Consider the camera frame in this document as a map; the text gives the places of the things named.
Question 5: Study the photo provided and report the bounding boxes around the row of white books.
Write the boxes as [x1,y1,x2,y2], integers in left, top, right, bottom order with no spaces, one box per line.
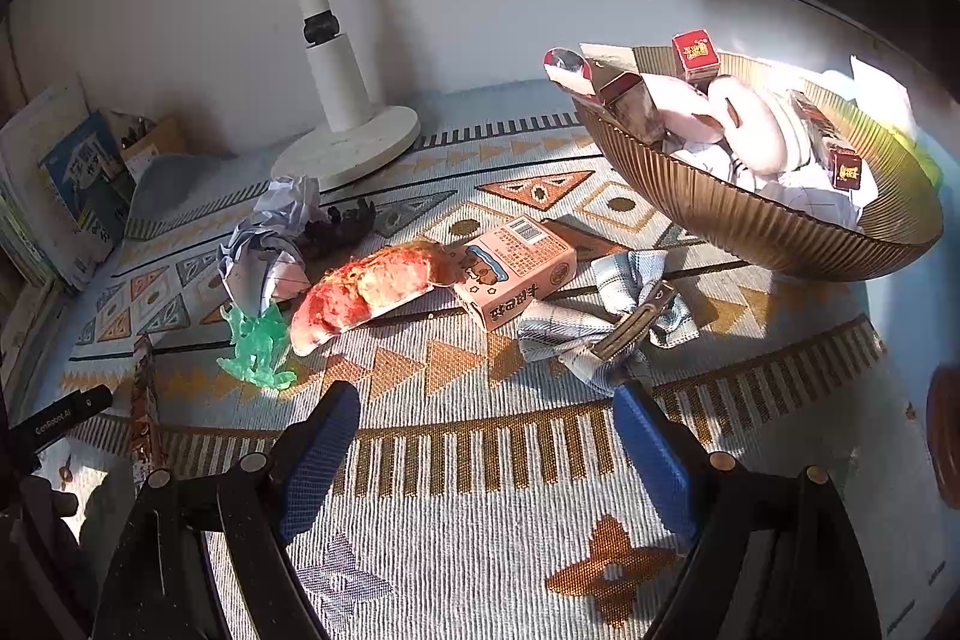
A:
[0,77,98,292]

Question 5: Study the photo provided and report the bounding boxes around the pink plush toy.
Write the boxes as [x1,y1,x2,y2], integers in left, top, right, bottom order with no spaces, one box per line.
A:
[645,72,725,142]
[705,75,788,176]

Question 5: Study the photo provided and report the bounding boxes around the silver red foil packet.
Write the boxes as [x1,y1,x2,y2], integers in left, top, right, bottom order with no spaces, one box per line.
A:
[544,47,601,101]

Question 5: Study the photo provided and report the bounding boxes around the red snack packet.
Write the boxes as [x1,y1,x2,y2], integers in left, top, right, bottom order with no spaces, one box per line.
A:
[129,332,170,470]

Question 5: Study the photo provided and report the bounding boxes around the plaid bow hair clip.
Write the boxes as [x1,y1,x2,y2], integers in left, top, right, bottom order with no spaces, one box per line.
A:
[516,248,702,397]

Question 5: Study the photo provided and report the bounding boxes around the pink cartoon box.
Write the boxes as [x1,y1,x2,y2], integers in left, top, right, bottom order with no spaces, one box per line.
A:
[452,215,578,333]

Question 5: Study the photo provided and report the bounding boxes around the round brown object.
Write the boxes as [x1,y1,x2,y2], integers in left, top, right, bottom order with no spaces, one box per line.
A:
[924,364,960,510]

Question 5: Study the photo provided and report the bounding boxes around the brown ribbed bowl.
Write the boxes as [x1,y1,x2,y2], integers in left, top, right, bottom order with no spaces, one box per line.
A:
[574,44,944,281]

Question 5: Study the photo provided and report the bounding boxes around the red orange plush toy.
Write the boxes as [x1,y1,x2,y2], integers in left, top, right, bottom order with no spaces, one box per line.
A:
[289,239,466,357]

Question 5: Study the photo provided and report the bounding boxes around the green translucent plastic toy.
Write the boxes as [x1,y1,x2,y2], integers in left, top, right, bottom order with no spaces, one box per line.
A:
[216,302,297,392]

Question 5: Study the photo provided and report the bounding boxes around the patterned woven mat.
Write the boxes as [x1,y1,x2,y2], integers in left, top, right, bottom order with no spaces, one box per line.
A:
[60,77,960,640]

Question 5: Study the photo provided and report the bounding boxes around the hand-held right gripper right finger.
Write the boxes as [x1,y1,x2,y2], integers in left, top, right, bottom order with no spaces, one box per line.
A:
[611,381,882,640]

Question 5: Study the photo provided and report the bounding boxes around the blue cover book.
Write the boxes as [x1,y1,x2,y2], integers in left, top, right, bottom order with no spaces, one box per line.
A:
[41,111,132,259]

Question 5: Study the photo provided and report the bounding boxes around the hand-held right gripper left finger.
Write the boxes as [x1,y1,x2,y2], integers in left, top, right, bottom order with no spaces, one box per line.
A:
[90,380,362,640]

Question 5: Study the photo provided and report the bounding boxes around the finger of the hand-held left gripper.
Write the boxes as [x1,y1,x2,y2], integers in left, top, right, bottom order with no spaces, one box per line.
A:
[11,383,113,453]

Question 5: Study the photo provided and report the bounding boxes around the small red box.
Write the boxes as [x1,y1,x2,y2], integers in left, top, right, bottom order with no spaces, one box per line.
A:
[671,29,721,82]
[829,149,863,191]

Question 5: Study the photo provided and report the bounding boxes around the white paper sheet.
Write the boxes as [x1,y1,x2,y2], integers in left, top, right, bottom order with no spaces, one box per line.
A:
[847,53,912,124]

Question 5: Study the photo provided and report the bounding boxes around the white desk lamp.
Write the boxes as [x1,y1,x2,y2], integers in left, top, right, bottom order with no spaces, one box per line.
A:
[262,0,421,193]

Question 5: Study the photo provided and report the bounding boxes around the brown red card box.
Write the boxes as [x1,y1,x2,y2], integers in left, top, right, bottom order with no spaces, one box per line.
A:
[600,70,668,146]

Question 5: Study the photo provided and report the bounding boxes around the brown paper envelope box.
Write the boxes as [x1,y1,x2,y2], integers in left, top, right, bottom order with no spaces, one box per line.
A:
[120,115,188,184]

